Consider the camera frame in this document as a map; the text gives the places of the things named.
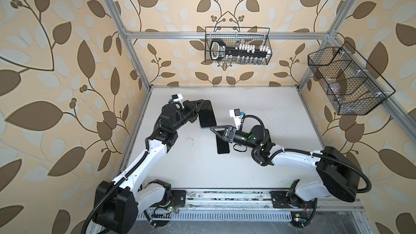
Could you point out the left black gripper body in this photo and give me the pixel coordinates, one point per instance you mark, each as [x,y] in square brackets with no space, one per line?
[187,114]

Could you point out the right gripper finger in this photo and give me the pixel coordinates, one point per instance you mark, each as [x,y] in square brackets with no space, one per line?
[220,133]
[224,127]

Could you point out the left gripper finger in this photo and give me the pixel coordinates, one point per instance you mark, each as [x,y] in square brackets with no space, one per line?
[195,114]
[197,103]

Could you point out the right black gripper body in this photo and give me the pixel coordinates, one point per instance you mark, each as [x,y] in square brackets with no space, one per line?
[232,135]

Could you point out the black phone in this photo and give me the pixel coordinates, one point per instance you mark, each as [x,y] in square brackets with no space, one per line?
[222,146]

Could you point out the black smartphone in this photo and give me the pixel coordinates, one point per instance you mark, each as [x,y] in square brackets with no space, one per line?
[206,115]

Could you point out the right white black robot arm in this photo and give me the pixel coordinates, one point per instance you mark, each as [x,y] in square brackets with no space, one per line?
[333,174]

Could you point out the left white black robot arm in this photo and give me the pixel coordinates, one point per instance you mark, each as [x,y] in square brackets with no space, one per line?
[118,203]

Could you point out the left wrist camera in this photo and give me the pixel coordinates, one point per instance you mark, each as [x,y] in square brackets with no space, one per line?
[176,98]

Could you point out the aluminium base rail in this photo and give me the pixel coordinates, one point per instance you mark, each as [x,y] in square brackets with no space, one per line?
[241,205]

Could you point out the back wire basket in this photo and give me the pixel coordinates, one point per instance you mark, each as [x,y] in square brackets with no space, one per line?
[231,35]

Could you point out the wire basket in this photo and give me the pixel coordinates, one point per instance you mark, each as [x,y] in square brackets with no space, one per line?
[231,35]
[352,84]

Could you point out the right wire basket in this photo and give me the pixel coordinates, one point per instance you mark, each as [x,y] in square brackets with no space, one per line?
[352,84]

